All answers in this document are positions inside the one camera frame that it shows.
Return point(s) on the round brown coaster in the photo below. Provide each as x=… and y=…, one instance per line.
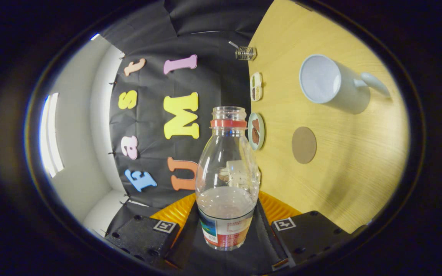
x=304, y=145

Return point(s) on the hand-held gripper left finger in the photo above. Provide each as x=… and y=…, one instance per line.
x=144, y=239

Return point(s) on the metal spoon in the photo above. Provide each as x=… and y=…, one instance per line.
x=233, y=45

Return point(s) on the large ceiling light panel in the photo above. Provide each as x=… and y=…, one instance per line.
x=50, y=134

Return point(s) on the small divided white dish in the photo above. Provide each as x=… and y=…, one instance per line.
x=256, y=86

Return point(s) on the clear glass tumbler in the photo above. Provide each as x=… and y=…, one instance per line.
x=247, y=53

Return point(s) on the wooden table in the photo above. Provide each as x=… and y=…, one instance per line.
x=351, y=172

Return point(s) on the pale blue cup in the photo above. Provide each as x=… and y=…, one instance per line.
x=320, y=78

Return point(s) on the pale green plate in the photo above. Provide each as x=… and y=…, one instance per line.
x=250, y=130

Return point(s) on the brown meat piece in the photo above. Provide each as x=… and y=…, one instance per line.
x=256, y=138
x=256, y=125

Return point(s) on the clear plastic juice bottle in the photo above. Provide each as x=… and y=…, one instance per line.
x=226, y=168

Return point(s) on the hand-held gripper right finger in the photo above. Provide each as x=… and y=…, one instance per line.
x=313, y=237

